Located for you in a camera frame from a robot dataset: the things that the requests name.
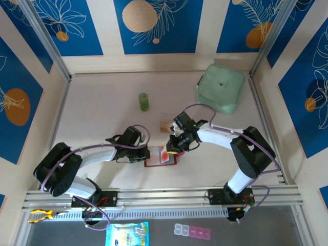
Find red card holder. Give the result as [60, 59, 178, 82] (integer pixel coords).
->
[143, 146, 185, 168]

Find small tan block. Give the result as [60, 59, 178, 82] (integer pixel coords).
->
[158, 121, 176, 135]

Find green cylindrical bottle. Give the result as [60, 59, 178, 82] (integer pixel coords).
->
[138, 92, 151, 112]

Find mint green zip pouch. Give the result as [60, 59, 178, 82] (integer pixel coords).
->
[196, 64, 247, 115]

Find white pink pill organizer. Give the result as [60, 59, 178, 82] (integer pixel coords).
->
[173, 223, 212, 241]

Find blue snack packet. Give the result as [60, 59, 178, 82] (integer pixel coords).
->
[105, 221, 150, 246]

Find yellow black pliers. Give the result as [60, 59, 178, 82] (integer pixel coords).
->
[27, 209, 68, 224]

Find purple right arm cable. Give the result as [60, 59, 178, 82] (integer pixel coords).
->
[182, 103, 282, 224]

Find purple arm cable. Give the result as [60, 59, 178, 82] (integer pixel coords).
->
[40, 125, 151, 231]
[182, 103, 282, 224]

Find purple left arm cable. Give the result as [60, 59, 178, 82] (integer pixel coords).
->
[40, 125, 151, 231]

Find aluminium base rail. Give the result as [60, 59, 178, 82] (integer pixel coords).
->
[22, 186, 304, 211]

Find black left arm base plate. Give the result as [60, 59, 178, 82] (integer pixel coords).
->
[71, 189, 118, 208]

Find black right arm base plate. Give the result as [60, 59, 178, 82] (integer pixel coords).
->
[208, 188, 256, 206]

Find grey slotted cable duct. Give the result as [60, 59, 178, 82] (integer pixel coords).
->
[52, 207, 229, 220]

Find aluminium table side rail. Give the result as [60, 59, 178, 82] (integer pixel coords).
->
[50, 75, 72, 149]
[246, 74, 288, 184]

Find aluminium frame post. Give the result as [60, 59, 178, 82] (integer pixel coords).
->
[19, 0, 72, 80]
[249, 0, 302, 79]

